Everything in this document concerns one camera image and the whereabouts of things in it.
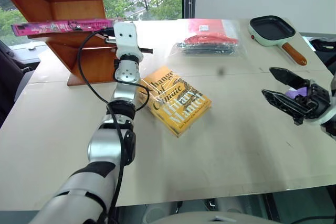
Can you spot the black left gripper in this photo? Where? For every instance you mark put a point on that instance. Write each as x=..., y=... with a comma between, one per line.
x=108, y=35

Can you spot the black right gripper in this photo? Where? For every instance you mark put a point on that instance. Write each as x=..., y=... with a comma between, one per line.
x=316, y=100

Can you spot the pink book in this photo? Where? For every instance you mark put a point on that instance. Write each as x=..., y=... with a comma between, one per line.
x=60, y=26

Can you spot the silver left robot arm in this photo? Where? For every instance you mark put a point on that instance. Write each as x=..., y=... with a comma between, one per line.
x=105, y=142

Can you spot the yellow book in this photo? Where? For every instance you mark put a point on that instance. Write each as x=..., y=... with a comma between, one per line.
x=178, y=103

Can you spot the wooden bookshelf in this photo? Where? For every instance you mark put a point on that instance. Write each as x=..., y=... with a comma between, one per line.
x=60, y=6

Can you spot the black object beside table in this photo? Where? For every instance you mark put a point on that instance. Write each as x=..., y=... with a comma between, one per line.
x=324, y=49

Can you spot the green electric frying pan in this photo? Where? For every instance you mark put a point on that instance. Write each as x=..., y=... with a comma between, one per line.
x=271, y=28

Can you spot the clear plastic bag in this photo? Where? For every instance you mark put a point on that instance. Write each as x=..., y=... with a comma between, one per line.
x=210, y=47

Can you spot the red packet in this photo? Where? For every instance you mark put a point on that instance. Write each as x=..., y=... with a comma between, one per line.
x=206, y=26

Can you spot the dark chair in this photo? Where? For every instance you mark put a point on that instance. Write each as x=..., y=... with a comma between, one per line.
x=9, y=79

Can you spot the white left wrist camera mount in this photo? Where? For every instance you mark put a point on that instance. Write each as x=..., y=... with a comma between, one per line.
x=126, y=37

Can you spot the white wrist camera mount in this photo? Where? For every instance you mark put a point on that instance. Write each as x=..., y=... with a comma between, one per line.
x=126, y=37
x=326, y=118

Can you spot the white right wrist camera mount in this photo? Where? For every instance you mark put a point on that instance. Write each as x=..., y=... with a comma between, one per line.
x=326, y=118

